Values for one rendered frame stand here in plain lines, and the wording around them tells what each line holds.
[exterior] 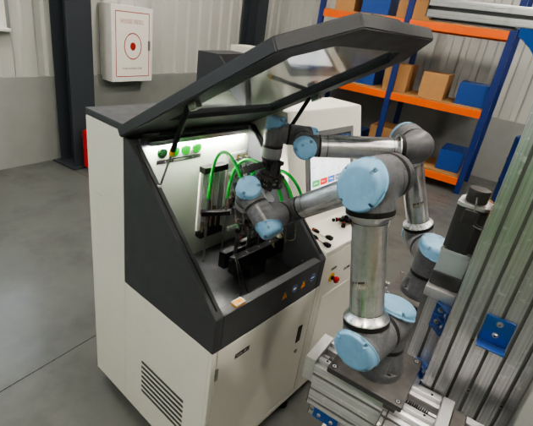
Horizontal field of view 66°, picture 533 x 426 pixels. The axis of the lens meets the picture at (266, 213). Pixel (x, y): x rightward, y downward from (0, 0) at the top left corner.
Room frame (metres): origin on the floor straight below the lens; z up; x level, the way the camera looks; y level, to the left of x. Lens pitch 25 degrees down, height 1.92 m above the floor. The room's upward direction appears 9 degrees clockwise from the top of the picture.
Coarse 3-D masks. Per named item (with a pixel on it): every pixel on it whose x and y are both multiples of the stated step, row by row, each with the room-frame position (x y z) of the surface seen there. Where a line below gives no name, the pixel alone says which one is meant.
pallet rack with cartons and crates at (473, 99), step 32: (352, 0) 7.14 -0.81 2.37; (384, 0) 6.84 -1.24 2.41; (416, 0) 6.67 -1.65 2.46; (448, 32) 6.20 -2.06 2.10; (480, 32) 6.01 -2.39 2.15; (512, 32) 5.82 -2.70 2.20; (384, 96) 6.52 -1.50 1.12; (416, 96) 6.31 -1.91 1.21; (480, 96) 6.03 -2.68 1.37; (384, 128) 6.61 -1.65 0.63; (480, 128) 5.81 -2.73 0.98; (448, 160) 6.13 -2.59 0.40
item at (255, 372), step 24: (288, 312) 1.51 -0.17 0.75; (240, 336) 1.27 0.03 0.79; (264, 336) 1.39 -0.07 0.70; (288, 336) 1.55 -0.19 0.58; (240, 360) 1.28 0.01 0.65; (264, 360) 1.41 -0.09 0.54; (288, 360) 1.58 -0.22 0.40; (216, 384) 1.17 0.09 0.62; (240, 384) 1.29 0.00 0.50; (264, 384) 1.44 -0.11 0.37; (288, 384) 1.62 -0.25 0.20; (216, 408) 1.19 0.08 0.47; (240, 408) 1.32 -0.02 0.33; (264, 408) 1.47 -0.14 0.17
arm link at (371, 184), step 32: (384, 160) 0.91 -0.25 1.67; (352, 192) 0.87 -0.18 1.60; (384, 192) 0.84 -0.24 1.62; (352, 224) 0.89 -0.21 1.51; (384, 224) 0.87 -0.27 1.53; (352, 256) 0.88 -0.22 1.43; (384, 256) 0.86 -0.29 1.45; (352, 288) 0.86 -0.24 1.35; (384, 288) 0.86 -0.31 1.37; (352, 320) 0.83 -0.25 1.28; (384, 320) 0.83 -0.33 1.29; (352, 352) 0.80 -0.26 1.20; (384, 352) 0.81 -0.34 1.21
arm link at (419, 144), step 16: (304, 144) 1.31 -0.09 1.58; (320, 144) 1.33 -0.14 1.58; (336, 144) 1.34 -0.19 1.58; (352, 144) 1.34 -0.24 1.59; (368, 144) 1.34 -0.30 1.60; (384, 144) 1.35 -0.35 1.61; (400, 144) 1.34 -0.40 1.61; (416, 144) 1.35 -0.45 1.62; (432, 144) 1.39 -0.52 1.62; (304, 160) 1.31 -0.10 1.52; (416, 160) 1.35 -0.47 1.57
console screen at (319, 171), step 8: (336, 128) 2.23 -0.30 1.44; (344, 128) 2.30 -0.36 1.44; (352, 128) 2.36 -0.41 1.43; (312, 160) 2.03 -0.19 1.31; (320, 160) 2.08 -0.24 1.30; (328, 160) 2.14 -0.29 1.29; (336, 160) 2.20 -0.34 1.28; (344, 160) 2.27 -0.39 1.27; (352, 160) 2.34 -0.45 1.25; (312, 168) 2.02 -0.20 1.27; (320, 168) 2.07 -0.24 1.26; (328, 168) 2.14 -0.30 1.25; (336, 168) 2.20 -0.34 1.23; (312, 176) 2.02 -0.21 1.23; (320, 176) 2.07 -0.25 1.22; (328, 176) 2.13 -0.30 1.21; (336, 176) 2.19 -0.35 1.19; (312, 184) 2.01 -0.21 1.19; (320, 184) 2.06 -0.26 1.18
